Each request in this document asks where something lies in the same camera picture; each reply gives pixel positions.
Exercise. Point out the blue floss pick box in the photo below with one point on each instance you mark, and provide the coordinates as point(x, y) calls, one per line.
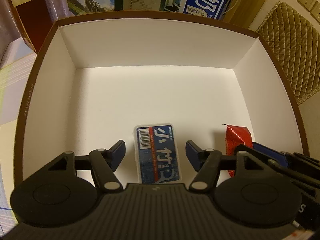
point(156, 154)

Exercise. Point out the double wall socket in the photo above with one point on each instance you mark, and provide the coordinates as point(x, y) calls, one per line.
point(312, 6)

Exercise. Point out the wooden door panel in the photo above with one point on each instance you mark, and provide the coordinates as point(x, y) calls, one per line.
point(242, 12)

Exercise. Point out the pink curtain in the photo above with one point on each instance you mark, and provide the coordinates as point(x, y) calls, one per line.
point(9, 32)

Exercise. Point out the red snack packet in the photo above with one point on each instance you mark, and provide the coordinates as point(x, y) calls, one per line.
point(236, 136)

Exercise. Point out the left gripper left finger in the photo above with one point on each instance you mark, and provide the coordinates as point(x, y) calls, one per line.
point(104, 163)

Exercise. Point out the large brown cardboard box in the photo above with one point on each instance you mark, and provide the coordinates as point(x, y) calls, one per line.
point(99, 76)

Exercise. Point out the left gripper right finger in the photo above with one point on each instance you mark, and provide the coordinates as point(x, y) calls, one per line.
point(206, 164)

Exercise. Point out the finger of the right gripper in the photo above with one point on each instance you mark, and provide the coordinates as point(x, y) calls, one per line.
point(254, 174)
point(280, 157)

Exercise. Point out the quilted olive chair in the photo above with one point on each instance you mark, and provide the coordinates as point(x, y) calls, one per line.
point(295, 44)

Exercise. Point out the checked tablecloth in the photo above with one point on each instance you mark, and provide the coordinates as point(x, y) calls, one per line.
point(16, 65)

